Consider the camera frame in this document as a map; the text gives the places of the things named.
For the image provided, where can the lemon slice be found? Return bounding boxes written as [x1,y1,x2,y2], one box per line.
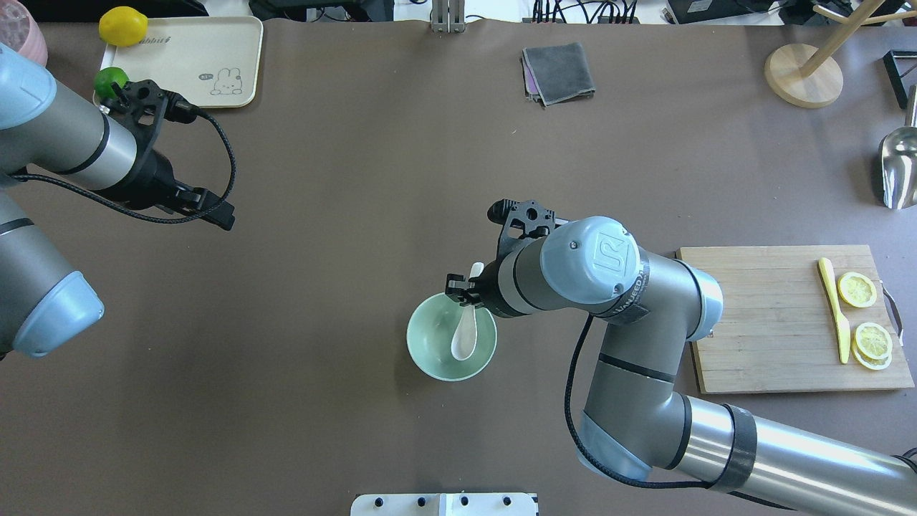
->
[853,322,892,371]
[836,271,878,308]

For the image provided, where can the light green bowl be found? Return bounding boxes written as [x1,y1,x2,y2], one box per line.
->
[406,293,498,382]

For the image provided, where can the cream serving tray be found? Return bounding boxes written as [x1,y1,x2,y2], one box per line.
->
[100,16,264,108]

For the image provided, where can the wooden mug tree stand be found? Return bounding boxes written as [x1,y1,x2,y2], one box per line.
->
[764,1,916,109]

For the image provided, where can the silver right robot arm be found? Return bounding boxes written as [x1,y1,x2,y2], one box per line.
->
[446,215,915,515]

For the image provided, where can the yellow plastic knife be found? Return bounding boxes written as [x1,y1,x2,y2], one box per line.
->
[817,257,851,365]

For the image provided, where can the black camera cable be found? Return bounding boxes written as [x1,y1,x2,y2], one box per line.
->
[564,314,796,511]

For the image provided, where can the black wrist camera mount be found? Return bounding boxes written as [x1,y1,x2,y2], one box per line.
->
[487,199,570,262]

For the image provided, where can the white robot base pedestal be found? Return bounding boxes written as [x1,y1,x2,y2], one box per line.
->
[350,492,539,515]

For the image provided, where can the yellow lemon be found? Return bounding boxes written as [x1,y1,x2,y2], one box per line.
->
[97,6,150,48]

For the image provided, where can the green lime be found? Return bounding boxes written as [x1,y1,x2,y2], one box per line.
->
[94,67,129,99]

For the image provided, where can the bamboo cutting board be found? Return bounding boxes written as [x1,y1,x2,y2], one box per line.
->
[676,244,914,395]

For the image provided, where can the left black cable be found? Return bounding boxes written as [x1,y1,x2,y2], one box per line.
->
[11,107,237,224]

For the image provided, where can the metal scoop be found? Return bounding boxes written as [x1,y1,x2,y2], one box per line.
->
[880,85,916,210]

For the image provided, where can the grey folded cloth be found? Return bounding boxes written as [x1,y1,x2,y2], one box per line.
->
[521,42,596,107]

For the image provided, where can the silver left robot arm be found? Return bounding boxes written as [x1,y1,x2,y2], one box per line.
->
[1,45,238,357]

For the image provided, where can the pink bowl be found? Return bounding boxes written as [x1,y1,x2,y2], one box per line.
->
[1,1,48,67]

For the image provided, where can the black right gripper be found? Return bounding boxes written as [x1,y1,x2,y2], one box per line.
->
[445,262,502,310]

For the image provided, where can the aluminium frame post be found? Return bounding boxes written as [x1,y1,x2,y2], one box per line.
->
[430,0,466,34]

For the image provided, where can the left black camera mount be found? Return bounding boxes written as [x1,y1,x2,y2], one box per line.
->
[100,80,203,157]

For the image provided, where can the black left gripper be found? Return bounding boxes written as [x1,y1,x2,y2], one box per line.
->
[107,147,235,231]

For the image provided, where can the white ceramic spoon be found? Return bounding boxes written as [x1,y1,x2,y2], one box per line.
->
[450,304,477,360]

